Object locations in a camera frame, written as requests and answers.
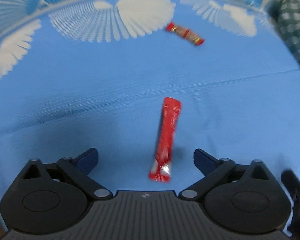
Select thin red candy stick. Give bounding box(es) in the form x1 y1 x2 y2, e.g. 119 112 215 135
148 97 181 182

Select blue white patterned sheet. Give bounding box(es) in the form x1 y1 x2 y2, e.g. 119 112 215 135
0 0 300 230

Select small brown red candy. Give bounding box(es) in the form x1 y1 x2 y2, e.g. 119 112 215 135
165 22 205 46

